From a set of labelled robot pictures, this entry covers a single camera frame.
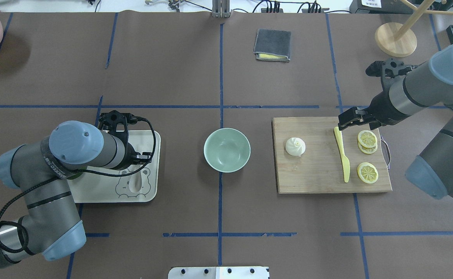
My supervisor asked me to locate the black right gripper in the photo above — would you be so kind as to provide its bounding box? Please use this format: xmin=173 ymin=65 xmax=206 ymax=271
xmin=338 ymin=107 xmax=382 ymax=131

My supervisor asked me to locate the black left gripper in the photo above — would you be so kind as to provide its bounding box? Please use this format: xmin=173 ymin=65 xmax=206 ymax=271
xmin=125 ymin=143 xmax=153 ymax=166

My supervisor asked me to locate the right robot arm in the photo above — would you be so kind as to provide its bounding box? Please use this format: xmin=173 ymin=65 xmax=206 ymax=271
xmin=337 ymin=44 xmax=453 ymax=200

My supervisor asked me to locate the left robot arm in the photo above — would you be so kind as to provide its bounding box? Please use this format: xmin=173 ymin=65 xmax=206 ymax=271
xmin=0 ymin=121 xmax=157 ymax=269

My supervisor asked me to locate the green ceramic bowl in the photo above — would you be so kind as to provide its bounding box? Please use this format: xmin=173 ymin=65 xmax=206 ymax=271
xmin=203 ymin=128 xmax=251 ymax=173

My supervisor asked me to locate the white bear serving tray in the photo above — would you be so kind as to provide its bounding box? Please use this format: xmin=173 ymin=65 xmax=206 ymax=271
xmin=67 ymin=132 xmax=161 ymax=203

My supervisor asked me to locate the yellow plastic knife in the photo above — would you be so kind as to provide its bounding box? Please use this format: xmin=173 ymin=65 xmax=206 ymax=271
xmin=333 ymin=127 xmax=350 ymax=183

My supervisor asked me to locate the single lemon slice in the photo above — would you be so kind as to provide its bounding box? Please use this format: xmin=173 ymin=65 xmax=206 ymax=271
xmin=356 ymin=162 xmax=379 ymax=184

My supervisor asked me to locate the bamboo cutting board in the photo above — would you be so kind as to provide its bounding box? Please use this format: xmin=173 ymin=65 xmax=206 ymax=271
xmin=272 ymin=117 xmax=392 ymax=194

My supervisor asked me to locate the wooden mug tree stand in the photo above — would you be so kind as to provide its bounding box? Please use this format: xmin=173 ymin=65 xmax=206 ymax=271
xmin=374 ymin=0 xmax=453 ymax=58

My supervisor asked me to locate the grey folded cloth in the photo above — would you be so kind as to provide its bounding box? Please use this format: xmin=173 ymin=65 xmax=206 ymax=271
xmin=253 ymin=29 xmax=292 ymax=62

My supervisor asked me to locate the lemon slice stack near handle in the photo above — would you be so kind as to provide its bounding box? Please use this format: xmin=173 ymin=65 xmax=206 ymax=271
xmin=357 ymin=129 xmax=378 ymax=154

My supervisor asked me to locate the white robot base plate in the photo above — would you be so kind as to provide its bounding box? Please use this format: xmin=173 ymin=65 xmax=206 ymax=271
xmin=168 ymin=265 xmax=270 ymax=279

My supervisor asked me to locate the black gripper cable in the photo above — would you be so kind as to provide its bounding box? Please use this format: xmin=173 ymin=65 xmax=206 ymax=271
xmin=0 ymin=115 xmax=157 ymax=254

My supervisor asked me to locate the aluminium frame post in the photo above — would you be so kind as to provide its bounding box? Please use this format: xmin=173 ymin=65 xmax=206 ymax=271
xmin=212 ymin=0 xmax=231 ymax=18

